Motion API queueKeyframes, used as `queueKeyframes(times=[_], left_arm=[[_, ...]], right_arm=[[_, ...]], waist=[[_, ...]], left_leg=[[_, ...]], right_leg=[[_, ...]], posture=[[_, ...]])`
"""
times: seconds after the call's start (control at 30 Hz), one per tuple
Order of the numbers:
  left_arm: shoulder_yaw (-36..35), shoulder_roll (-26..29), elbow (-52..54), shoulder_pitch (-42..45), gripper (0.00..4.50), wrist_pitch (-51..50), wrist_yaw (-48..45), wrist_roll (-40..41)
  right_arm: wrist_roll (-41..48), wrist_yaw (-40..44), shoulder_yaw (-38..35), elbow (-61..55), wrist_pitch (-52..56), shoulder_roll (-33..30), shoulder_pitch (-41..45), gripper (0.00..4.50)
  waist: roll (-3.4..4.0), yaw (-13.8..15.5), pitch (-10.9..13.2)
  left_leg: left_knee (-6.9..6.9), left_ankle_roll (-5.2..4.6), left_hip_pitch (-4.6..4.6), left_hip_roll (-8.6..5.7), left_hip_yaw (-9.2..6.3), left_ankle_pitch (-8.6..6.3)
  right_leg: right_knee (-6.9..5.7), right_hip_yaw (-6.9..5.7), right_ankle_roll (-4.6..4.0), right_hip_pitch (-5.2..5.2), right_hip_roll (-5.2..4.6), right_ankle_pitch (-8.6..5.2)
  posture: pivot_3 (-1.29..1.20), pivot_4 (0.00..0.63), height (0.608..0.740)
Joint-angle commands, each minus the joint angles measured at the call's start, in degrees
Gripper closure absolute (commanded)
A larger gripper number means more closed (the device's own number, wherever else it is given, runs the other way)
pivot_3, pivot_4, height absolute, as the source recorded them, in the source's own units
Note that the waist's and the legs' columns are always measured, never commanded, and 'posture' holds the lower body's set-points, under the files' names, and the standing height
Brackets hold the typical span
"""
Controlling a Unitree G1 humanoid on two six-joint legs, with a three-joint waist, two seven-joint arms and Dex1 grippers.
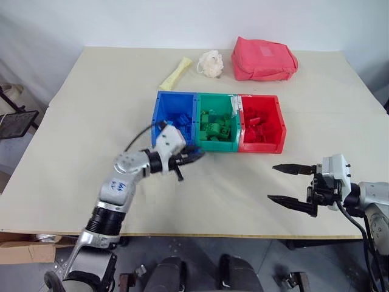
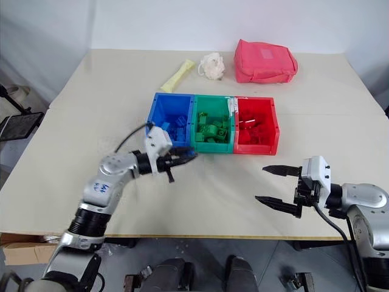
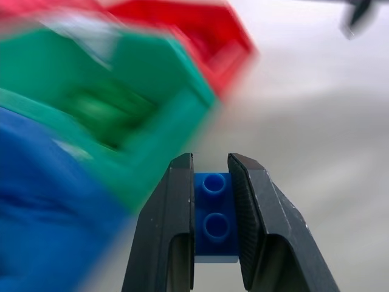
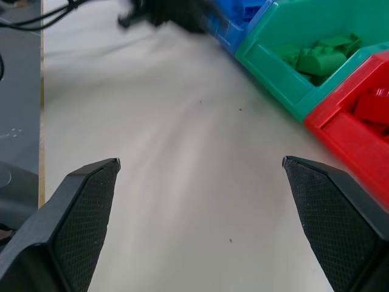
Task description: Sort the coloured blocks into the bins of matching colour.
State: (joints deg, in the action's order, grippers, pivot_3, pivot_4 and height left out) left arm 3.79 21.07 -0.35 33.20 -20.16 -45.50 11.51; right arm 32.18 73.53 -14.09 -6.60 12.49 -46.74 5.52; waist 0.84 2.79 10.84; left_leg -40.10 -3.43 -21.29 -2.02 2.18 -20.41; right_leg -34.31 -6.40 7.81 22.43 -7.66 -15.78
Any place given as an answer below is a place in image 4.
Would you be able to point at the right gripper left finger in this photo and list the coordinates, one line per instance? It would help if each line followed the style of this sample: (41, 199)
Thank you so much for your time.
(45, 243)

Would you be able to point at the blue plastic storage bin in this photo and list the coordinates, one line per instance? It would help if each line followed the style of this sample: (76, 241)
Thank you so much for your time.
(231, 33)

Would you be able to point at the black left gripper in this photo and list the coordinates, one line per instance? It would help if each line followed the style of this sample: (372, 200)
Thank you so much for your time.
(146, 12)

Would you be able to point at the green plastic storage bin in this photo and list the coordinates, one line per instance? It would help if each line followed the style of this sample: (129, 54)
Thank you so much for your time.
(273, 79)

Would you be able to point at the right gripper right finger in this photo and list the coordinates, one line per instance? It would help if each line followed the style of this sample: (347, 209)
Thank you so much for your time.
(343, 228)

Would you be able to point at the green toy brick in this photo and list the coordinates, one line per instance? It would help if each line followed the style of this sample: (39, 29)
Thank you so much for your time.
(310, 62)
(288, 56)
(335, 42)

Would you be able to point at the red plastic storage bin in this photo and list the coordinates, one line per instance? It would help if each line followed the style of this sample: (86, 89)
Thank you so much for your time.
(349, 146)

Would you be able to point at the red toy brick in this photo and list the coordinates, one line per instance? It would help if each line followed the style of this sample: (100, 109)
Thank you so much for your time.
(372, 105)

